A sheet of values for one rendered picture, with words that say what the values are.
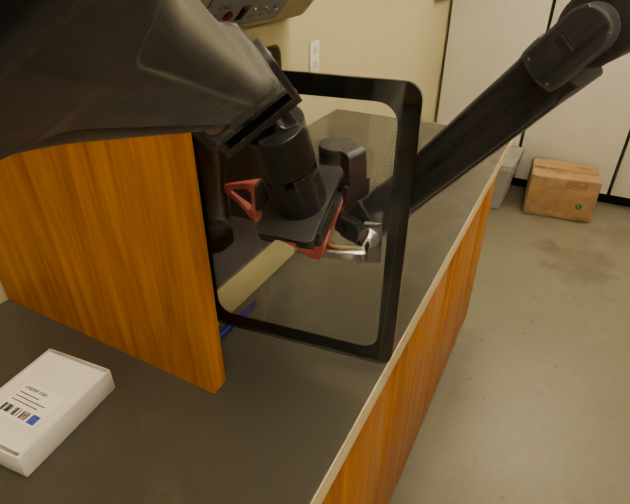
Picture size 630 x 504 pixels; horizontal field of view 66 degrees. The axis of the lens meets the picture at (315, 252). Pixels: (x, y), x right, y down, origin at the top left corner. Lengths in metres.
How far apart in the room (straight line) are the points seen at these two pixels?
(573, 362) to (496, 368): 0.34
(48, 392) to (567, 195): 3.13
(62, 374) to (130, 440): 0.15
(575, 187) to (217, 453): 3.02
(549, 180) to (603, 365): 1.39
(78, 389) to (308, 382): 0.33
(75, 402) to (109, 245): 0.22
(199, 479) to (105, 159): 0.41
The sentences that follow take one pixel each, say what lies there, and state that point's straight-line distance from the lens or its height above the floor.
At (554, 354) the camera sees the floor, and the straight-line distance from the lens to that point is 2.39.
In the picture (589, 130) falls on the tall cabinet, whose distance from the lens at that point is 3.70.
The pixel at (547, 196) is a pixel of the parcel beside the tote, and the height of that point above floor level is 0.15.
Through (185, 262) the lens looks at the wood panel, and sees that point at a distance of 0.62.
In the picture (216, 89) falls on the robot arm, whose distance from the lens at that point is 0.19.
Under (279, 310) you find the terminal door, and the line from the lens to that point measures 0.73.
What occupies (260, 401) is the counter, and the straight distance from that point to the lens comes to 0.75.
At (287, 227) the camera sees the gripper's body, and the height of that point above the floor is 1.26.
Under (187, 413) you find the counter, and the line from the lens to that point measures 0.75.
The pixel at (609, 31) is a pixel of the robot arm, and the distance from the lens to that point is 0.44.
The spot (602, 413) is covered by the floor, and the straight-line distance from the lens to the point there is 2.23.
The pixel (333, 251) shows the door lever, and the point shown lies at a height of 1.20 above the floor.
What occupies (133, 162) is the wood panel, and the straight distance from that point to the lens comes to 0.61.
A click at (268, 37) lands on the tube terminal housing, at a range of 0.84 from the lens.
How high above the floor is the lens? 1.51
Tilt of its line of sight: 32 degrees down
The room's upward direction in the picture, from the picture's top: straight up
